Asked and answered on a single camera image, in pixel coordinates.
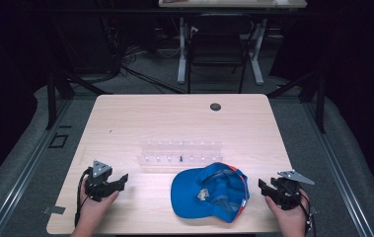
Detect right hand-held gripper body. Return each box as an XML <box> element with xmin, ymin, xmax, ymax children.
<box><xmin>269</xmin><ymin>169</ymin><xmax>316</xmax><ymax>211</ymax></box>

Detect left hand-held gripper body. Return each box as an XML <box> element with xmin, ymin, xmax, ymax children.
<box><xmin>84</xmin><ymin>160</ymin><xmax>113</xmax><ymax>202</ymax></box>

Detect blue baseball cap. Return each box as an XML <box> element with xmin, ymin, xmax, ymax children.
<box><xmin>170</xmin><ymin>162</ymin><xmax>251</xmax><ymax>224</ymax></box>

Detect person's right hand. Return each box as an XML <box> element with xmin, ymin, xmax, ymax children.
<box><xmin>264</xmin><ymin>189</ymin><xmax>310</xmax><ymax>232</ymax></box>

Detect person's left hand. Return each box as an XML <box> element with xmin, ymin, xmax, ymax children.
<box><xmin>77</xmin><ymin>188</ymin><xmax>120</xmax><ymax>229</ymax></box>

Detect grey tape piece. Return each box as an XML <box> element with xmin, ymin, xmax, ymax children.
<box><xmin>41</xmin><ymin>204</ymin><xmax>67</xmax><ymax>216</ymax></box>

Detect clear acrylic peg rack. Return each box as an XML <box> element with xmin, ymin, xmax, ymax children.
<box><xmin>136</xmin><ymin>139</ymin><xmax>225</xmax><ymax>168</ymax></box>

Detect black metal stand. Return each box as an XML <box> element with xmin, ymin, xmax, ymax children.
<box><xmin>265</xmin><ymin>63</ymin><xmax>328</xmax><ymax>134</ymax></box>
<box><xmin>43</xmin><ymin>55</ymin><xmax>113</xmax><ymax>131</ymax></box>

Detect black chair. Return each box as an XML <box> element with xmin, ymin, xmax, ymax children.
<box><xmin>186</xmin><ymin>14</ymin><xmax>256</xmax><ymax>95</ymax></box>

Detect dark equipment cart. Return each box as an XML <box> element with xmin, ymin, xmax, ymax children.
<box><xmin>54</xmin><ymin>0</ymin><xmax>123</xmax><ymax>75</ymax></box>

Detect white desk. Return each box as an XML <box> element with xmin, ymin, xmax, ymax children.
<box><xmin>158</xmin><ymin>0</ymin><xmax>308</xmax><ymax>86</ymax></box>

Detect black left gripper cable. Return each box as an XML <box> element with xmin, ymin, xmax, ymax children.
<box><xmin>74</xmin><ymin>168</ymin><xmax>91</xmax><ymax>228</ymax></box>

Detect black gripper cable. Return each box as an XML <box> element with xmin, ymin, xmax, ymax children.
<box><xmin>300</xmin><ymin>192</ymin><xmax>318</xmax><ymax>237</ymax></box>
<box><xmin>74</xmin><ymin>168</ymin><xmax>91</xmax><ymax>228</ymax></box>

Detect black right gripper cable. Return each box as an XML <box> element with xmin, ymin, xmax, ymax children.
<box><xmin>300</xmin><ymin>192</ymin><xmax>318</xmax><ymax>237</ymax></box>

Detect aluminium floor rail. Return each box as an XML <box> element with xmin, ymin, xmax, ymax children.
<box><xmin>302</xmin><ymin>101</ymin><xmax>374</xmax><ymax>237</ymax></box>
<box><xmin>0</xmin><ymin>98</ymin><xmax>74</xmax><ymax>237</ymax></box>

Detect black floor cables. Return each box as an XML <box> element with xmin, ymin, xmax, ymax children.
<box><xmin>120</xmin><ymin>39</ymin><xmax>187</xmax><ymax>95</ymax></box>

